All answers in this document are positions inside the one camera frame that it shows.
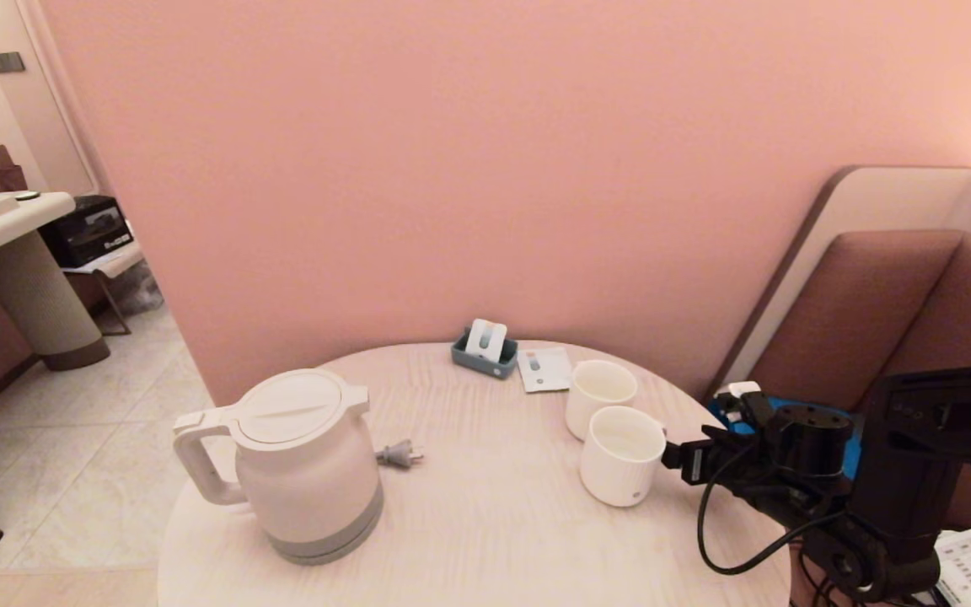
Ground white ribbed mug with logo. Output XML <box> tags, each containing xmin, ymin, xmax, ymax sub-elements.
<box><xmin>579</xmin><ymin>406</ymin><xmax>668</xmax><ymax>508</ymax></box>

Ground white electric kettle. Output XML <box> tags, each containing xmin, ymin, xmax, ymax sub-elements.
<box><xmin>172</xmin><ymin>368</ymin><xmax>386</xmax><ymax>565</ymax></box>

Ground blue folded cloth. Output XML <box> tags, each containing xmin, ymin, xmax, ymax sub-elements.
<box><xmin>709</xmin><ymin>395</ymin><xmax>863</xmax><ymax>483</ymax></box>

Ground plain white ribbed mug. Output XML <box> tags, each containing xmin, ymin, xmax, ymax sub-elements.
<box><xmin>565</xmin><ymin>360</ymin><xmax>640</xmax><ymax>442</ymax></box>

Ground flat white square packet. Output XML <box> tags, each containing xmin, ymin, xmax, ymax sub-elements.
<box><xmin>516</xmin><ymin>346</ymin><xmax>575</xmax><ymax>395</ymax></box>

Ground brown upholstered sofa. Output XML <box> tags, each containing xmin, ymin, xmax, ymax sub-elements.
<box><xmin>709</xmin><ymin>229</ymin><xmax>971</xmax><ymax>607</ymax></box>

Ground teal sachet holder tray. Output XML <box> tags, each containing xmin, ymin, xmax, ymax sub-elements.
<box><xmin>450</xmin><ymin>331</ymin><xmax>520</xmax><ymax>381</ymax></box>

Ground white blue card holder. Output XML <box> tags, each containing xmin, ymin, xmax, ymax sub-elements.
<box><xmin>464</xmin><ymin>319</ymin><xmax>491</xmax><ymax>363</ymax></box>

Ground grey power plug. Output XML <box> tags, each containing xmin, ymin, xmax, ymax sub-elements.
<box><xmin>375</xmin><ymin>438</ymin><xmax>426</xmax><ymax>470</ymax></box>

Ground beige headboard panel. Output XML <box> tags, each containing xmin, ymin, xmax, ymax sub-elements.
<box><xmin>709</xmin><ymin>165</ymin><xmax>971</xmax><ymax>397</ymax></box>

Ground grey round kettle base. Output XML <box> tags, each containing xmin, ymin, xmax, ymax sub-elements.
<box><xmin>269</xmin><ymin>506</ymin><xmax>386</xmax><ymax>565</ymax></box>

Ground clear plastic bag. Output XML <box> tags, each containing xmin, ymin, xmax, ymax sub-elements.
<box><xmin>104</xmin><ymin>260</ymin><xmax>167</xmax><ymax>318</ymax></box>

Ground small beige metal-legged bench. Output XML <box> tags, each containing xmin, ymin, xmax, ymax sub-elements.
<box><xmin>62</xmin><ymin>243</ymin><xmax>148</xmax><ymax>337</ymax></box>

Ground black box appliance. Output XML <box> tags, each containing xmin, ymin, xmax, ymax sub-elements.
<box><xmin>39</xmin><ymin>195</ymin><xmax>136</xmax><ymax>270</ymax></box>

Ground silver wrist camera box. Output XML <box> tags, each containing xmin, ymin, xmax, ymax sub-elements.
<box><xmin>716</xmin><ymin>380</ymin><xmax>764</xmax><ymax>416</ymax></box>

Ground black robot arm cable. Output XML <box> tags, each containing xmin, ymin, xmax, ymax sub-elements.
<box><xmin>696</xmin><ymin>445</ymin><xmax>842</xmax><ymax>577</ymax></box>

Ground black tangled cables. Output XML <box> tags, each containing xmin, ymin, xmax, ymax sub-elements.
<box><xmin>789</xmin><ymin>548</ymin><xmax>941</xmax><ymax>607</ymax></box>

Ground white pedestal counter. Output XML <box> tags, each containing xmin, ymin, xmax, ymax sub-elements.
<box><xmin>0</xmin><ymin>191</ymin><xmax>112</xmax><ymax>373</ymax></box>

